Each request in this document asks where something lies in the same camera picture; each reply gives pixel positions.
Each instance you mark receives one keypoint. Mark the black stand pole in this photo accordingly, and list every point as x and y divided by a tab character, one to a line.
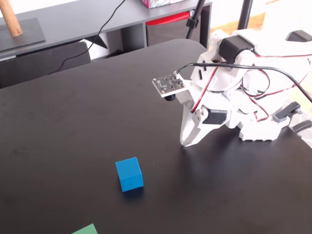
245	14

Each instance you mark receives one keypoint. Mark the wooden pole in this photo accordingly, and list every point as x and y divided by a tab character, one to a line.
11	19

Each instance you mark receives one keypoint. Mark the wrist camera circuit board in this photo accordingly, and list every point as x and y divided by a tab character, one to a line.
168	84

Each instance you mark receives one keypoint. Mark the blue cube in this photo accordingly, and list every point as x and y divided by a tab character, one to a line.
129	176

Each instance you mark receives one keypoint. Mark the colourful patterned box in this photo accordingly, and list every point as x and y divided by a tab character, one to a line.
156	3

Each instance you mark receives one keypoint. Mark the white panel with black triangle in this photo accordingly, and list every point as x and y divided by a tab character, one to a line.
97	51

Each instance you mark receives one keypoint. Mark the black clamp lever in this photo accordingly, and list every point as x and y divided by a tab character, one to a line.
302	126

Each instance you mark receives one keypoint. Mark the large dark storage bin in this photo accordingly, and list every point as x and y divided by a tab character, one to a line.
44	63

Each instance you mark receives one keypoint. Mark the grey black table clamp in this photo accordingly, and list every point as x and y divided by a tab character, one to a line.
286	112

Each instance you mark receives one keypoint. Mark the grey shelf unit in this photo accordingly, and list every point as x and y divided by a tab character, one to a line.
73	19

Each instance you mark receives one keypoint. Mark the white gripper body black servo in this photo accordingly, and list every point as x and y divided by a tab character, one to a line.
192	126

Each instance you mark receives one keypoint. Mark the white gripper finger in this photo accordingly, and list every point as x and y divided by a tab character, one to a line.
186	124
198	131

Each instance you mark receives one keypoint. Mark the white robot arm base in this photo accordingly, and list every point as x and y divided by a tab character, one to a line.
260	130

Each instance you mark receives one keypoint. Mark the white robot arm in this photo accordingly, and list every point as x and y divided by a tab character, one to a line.
273	46

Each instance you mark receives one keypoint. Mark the black tripod leg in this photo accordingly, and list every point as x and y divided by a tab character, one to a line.
195	17

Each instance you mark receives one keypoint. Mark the green cube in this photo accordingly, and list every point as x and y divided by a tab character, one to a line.
86	230

